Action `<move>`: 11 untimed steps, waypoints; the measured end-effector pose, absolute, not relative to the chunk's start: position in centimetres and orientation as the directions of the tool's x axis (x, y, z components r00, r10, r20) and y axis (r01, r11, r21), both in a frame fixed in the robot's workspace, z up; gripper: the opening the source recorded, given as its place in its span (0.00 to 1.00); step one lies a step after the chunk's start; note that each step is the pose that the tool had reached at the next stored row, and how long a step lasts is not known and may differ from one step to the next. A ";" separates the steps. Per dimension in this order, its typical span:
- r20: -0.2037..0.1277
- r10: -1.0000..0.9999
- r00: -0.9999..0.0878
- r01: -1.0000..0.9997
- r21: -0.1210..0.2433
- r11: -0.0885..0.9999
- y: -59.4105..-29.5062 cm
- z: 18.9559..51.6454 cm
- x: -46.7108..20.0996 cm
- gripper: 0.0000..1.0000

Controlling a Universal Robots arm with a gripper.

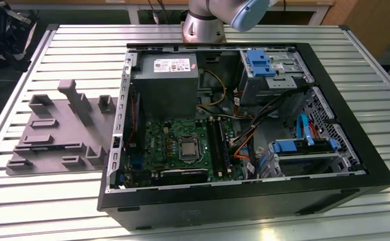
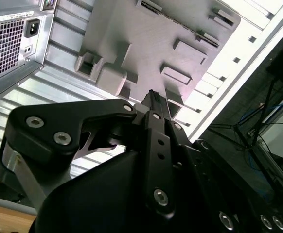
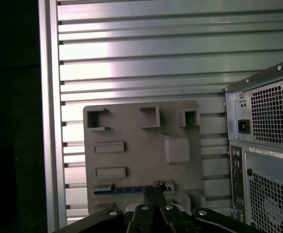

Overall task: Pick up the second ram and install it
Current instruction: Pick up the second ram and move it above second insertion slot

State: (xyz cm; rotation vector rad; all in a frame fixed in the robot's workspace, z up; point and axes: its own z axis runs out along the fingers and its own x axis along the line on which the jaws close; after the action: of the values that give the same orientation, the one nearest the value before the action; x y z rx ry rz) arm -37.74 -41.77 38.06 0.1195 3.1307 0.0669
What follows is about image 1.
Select black RAM slot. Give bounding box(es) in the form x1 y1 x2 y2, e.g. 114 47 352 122
206 116 224 177

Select installed RAM stick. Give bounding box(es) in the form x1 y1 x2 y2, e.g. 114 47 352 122
217 119 232 174

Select grey parts rack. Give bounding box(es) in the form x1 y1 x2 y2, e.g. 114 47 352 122
5 79 120 176

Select grey power supply unit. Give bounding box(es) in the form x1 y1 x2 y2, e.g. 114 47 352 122
129 52 201 121

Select green motherboard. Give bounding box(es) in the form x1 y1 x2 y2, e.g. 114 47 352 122
124 116 248 188

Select silver CPU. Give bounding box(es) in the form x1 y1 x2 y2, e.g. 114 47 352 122
178 142 198 156

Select black CPU socket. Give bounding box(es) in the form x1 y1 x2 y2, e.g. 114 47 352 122
174 135 205 166

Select black graphics card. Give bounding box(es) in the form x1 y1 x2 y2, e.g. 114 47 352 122
158 168 209 186

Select metal drive cage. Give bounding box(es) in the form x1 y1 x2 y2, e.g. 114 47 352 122
237 49 315 106

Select black open PC case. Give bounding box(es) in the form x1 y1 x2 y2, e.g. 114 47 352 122
96 42 390 230

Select blue disk carrier with disk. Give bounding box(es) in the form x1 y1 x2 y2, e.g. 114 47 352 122
271 139 336 154

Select metal disk bay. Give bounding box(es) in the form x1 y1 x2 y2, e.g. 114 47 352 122
267 139 352 178

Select wooden cabinet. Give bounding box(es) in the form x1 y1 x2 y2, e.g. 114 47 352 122
321 0 390 59

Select red wire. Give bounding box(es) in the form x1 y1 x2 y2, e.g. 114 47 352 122
129 93 140 148

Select yellow power wires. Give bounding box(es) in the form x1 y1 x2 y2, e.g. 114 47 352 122
196 69 228 112

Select orange wire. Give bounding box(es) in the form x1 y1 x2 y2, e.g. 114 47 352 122
232 125 260 161

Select blue data wire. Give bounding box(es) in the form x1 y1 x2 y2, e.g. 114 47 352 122
296 113 315 146

